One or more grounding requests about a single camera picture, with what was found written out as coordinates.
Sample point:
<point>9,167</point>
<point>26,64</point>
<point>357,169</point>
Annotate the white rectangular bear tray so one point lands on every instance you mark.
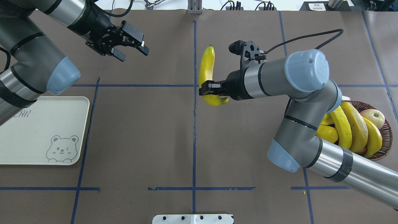
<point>50,132</point>

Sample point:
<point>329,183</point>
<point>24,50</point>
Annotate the aluminium frame post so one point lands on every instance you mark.
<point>195,7</point>

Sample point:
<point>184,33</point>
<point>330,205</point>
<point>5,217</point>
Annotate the yellow banana moved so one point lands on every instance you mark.
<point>343,128</point>
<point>206,73</point>

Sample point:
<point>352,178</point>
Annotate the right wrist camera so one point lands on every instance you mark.
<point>249,52</point>

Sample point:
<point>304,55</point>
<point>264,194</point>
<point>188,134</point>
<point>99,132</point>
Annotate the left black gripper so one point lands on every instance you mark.
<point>92,30</point>

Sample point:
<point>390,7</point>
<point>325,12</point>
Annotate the pink green apple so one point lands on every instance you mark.
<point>375,116</point>

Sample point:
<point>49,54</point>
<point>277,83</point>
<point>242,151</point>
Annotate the brown wicker basket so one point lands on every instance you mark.
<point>386,132</point>

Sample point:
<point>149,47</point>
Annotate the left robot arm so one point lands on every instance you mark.
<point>41,66</point>

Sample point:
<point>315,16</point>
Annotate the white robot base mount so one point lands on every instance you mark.
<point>193,219</point>

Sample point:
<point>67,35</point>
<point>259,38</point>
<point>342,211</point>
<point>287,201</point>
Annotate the yellow starfruit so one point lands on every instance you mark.
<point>327,120</point>

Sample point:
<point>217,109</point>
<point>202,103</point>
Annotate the yellow banana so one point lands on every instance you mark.
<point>358,127</point>
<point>374,140</point>

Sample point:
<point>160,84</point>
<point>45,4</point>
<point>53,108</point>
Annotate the yellow pear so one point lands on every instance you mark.
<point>327,133</point>

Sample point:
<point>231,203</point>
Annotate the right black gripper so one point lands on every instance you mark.
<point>235,85</point>

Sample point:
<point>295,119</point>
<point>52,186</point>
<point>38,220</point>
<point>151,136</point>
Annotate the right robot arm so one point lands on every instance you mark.
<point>304,77</point>

